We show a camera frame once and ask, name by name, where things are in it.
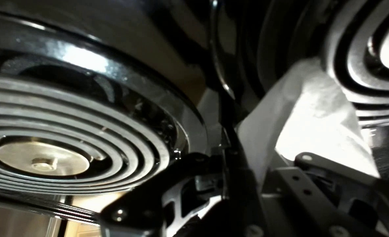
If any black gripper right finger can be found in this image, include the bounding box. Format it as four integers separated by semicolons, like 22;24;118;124
264;151;389;237

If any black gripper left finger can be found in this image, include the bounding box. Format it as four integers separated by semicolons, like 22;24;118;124
98;119;266;237

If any white wipe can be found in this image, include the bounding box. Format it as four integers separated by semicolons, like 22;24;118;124
236;56;381;181

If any black electric stove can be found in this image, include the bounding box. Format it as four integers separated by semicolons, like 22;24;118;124
0;0;389;237

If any small black coil burner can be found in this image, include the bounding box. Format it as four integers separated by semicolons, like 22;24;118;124
319;0;389;128

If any large black coil burner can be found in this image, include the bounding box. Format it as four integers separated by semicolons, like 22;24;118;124
0;11;214;207

